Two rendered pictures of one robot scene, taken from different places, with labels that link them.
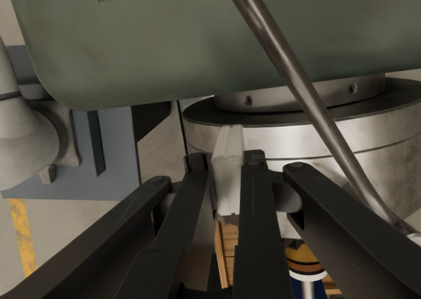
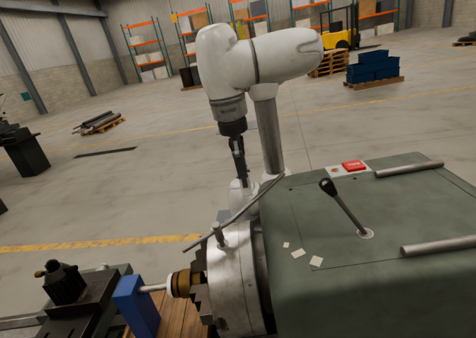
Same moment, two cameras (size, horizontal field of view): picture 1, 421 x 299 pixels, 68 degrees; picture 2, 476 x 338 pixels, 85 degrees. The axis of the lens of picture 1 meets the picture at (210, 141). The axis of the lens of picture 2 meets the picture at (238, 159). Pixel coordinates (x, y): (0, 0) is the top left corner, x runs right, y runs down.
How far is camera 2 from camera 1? 0.67 m
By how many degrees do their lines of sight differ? 57
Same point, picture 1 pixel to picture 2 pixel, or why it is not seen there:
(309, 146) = (242, 231)
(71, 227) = (181, 261)
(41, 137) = (246, 214)
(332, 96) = (258, 251)
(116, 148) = not seen: hidden behind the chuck
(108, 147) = not seen: hidden behind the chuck
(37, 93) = not seen: hidden behind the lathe
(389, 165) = (231, 256)
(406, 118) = (248, 263)
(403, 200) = (215, 267)
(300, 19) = (280, 219)
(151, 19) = (280, 195)
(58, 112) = (256, 226)
